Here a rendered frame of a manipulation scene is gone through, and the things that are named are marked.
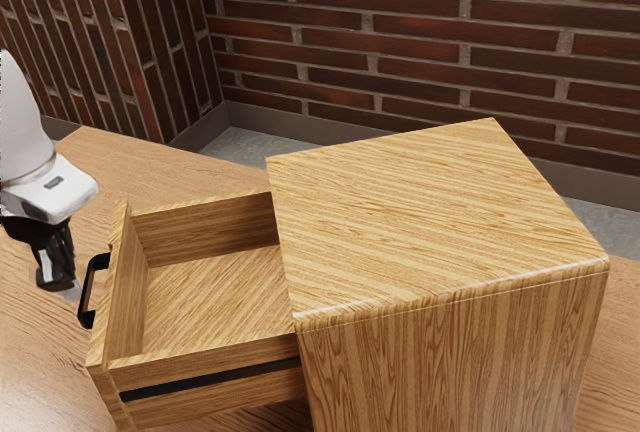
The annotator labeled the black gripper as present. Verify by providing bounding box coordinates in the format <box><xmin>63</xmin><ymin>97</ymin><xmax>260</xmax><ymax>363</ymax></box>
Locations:
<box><xmin>0</xmin><ymin>215</ymin><xmax>78</xmax><ymax>293</ymax></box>

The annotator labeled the open wooden drawer black handle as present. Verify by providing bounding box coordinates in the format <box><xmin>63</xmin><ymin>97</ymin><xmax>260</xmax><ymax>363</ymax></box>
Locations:
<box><xmin>76</xmin><ymin>190</ymin><xmax>308</xmax><ymax>432</ymax></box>

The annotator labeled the wooden cabinet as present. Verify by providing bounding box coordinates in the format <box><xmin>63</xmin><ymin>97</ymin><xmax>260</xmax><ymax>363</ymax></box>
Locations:
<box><xmin>264</xmin><ymin>116</ymin><xmax>612</xmax><ymax>432</ymax></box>

